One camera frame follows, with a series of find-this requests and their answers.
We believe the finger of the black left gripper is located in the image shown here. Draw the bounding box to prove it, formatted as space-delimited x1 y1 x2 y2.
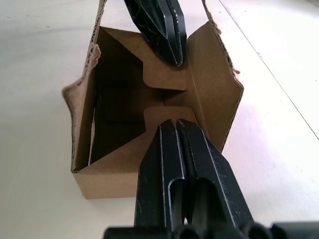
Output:
123 0 179 66
161 0 188 66

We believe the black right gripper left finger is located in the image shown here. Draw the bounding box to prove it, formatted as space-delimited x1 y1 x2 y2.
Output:
134 119 188 228

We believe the small brown cardboard box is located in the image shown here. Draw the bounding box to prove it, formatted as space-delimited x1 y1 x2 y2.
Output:
61 0 245 200

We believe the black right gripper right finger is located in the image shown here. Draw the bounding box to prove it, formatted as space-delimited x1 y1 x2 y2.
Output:
175 119 255 229

